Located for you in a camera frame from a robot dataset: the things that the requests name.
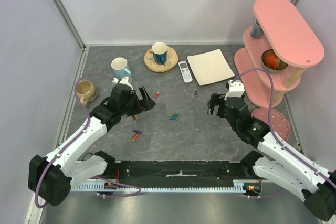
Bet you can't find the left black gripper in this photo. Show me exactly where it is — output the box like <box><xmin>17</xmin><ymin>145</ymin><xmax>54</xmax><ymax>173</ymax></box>
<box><xmin>120</xmin><ymin>86</ymin><xmax>155</xmax><ymax>117</ymax></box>

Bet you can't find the white remote control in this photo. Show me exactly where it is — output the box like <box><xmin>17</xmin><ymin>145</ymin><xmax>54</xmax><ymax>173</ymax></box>
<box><xmin>178</xmin><ymin>61</ymin><xmax>193</xmax><ymax>83</ymax></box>

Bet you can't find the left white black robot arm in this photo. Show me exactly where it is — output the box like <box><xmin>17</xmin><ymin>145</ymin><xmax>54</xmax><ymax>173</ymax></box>
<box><xmin>28</xmin><ymin>84</ymin><xmax>156</xmax><ymax>208</ymax></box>

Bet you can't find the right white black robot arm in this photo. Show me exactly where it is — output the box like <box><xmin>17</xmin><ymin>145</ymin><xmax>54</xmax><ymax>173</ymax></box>
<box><xmin>208</xmin><ymin>93</ymin><xmax>335</xmax><ymax>222</ymax></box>

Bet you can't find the cream square plate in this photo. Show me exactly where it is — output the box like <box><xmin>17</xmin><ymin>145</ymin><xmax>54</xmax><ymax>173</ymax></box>
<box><xmin>187</xmin><ymin>49</ymin><xmax>235</xmax><ymax>86</ymax></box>

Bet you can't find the blue battery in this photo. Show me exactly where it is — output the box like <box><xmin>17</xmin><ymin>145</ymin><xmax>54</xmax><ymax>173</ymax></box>
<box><xmin>169</xmin><ymin>117</ymin><xmax>179</xmax><ymax>121</ymax></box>

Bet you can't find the light blue mug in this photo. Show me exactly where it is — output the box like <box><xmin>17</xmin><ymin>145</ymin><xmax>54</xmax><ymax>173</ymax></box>
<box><xmin>111</xmin><ymin>57</ymin><xmax>132</xmax><ymax>79</ymax></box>

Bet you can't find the beige ceramic mug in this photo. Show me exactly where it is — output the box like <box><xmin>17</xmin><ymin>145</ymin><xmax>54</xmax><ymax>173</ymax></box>
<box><xmin>76</xmin><ymin>80</ymin><xmax>97</xmax><ymax>106</ymax></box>

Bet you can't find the dark blue mug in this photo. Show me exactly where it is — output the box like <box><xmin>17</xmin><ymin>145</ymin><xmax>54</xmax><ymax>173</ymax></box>
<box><xmin>152</xmin><ymin>42</ymin><xmax>168</xmax><ymax>65</ymax></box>

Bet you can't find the bowl with fruit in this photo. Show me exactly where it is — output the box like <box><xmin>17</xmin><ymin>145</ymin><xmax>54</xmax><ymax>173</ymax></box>
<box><xmin>261</xmin><ymin>49</ymin><xmax>288</xmax><ymax>73</ymax></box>

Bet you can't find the pink dotted plate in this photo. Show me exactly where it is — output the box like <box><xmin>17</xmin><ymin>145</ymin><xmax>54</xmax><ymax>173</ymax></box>
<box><xmin>251</xmin><ymin>108</ymin><xmax>290</xmax><ymax>142</ymax></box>

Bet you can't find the grey cup on shelf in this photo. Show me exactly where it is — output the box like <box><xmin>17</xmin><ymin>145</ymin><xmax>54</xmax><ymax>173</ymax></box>
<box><xmin>250</xmin><ymin>19</ymin><xmax>264</xmax><ymax>39</ymax></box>

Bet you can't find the pink three-tier shelf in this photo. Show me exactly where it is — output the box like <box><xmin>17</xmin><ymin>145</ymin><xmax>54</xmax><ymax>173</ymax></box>
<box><xmin>234</xmin><ymin>0</ymin><xmax>324</xmax><ymax>107</ymax></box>

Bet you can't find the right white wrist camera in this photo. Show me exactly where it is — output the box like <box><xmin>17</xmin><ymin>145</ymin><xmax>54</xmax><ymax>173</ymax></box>
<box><xmin>224</xmin><ymin>80</ymin><xmax>245</xmax><ymax>100</ymax></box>

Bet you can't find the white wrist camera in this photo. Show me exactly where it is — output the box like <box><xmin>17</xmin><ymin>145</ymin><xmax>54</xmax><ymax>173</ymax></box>
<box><xmin>224</xmin><ymin>80</ymin><xmax>245</xmax><ymax>100</ymax></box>
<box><xmin>112</xmin><ymin>77</ymin><xmax>133</xmax><ymax>90</ymax></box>

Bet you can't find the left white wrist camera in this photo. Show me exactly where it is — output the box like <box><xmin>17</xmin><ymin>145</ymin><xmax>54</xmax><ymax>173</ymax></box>
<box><xmin>112</xmin><ymin>77</ymin><xmax>133</xmax><ymax>90</ymax></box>

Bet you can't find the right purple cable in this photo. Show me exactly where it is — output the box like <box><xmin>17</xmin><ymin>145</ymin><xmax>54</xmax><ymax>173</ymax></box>
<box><xmin>230</xmin><ymin>68</ymin><xmax>331</xmax><ymax>200</ymax></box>

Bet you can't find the purple cable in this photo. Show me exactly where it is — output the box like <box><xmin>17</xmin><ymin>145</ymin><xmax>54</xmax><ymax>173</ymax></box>
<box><xmin>34</xmin><ymin>73</ymin><xmax>142</xmax><ymax>209</ymax></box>
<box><xmin>230</xmin><ymin>68</ymin><xmax>331</xmax><ymax>200</ymax></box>

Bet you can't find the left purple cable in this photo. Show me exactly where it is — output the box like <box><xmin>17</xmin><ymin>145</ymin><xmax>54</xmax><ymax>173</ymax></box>
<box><xmin>34</xmin><ymin>73</ymin><xmax>142</xmax><ymax>209</ymax></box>

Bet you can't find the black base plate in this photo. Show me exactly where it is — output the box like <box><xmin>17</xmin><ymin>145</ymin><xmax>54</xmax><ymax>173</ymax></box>
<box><xmin>101</xmin><ymin>161</ymin><xmax>259</xmax><ymax>188</ymax></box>

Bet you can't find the white slotted cable duct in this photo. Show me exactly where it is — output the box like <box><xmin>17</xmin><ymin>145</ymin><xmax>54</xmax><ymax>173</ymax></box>
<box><xmin>71</xmin><ymin>179</ymin><xmax>247</xmax><ymax>193</ymax></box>

